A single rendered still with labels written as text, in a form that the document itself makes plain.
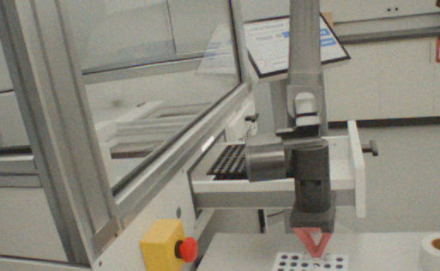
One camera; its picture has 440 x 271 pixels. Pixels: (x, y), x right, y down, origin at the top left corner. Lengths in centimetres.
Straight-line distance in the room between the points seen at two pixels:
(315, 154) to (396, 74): 328
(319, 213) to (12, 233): 44
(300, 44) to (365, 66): 312
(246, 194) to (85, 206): 37
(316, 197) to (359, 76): 324
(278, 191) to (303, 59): 26
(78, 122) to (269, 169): 27
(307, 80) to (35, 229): 45
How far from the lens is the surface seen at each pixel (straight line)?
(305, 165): 56
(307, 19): 70
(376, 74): 378
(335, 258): 67
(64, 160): 44
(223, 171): 79
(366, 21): 441
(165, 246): 56
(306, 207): 59
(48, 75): 44
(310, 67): 63
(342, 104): 384
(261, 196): 74
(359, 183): 70
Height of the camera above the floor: 120
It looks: 17 degrees down
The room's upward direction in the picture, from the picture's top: 9 degrees counter-clockwise
